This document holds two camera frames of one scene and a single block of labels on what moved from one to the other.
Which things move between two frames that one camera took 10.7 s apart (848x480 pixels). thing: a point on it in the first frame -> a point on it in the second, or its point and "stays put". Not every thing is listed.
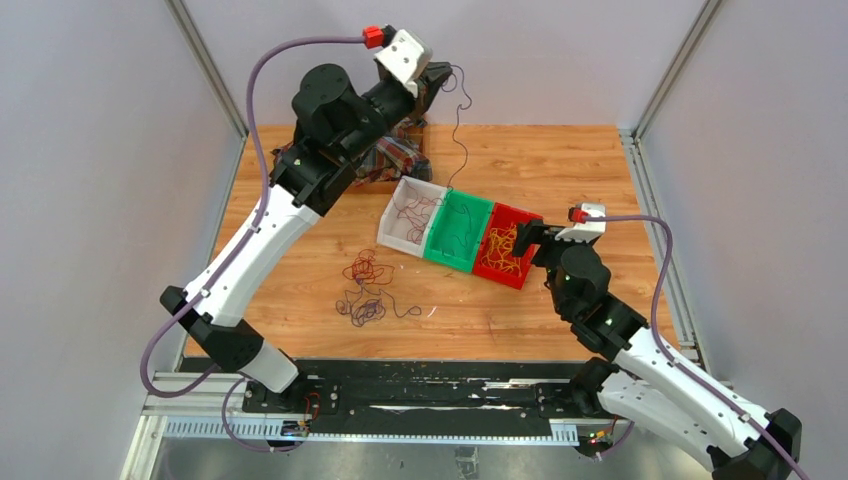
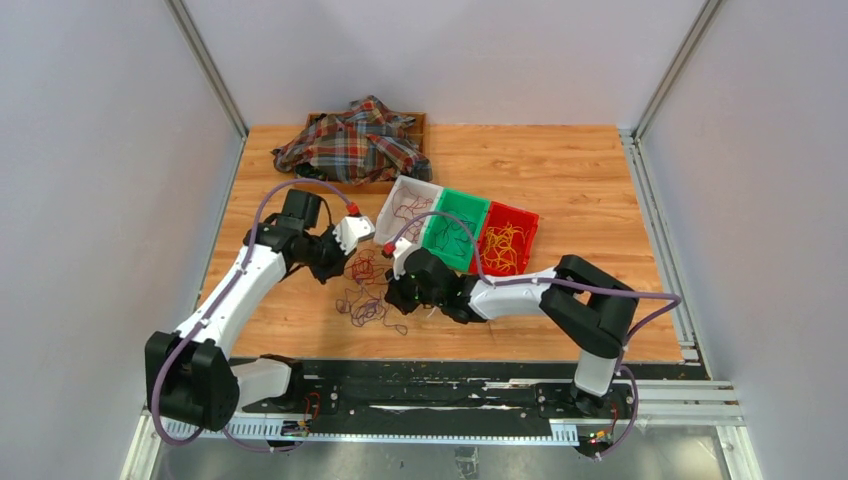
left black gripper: (429, 82) -> (337, 267)
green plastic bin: (459, 229) stays put
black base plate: (416, 398) stays put
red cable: (414, 211) stays put
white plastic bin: (410, 215) stays put
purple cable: (459, 107) -> (455, 218)
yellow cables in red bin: (501, 245) stays put
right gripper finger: (530, 231) -> (404, 293)
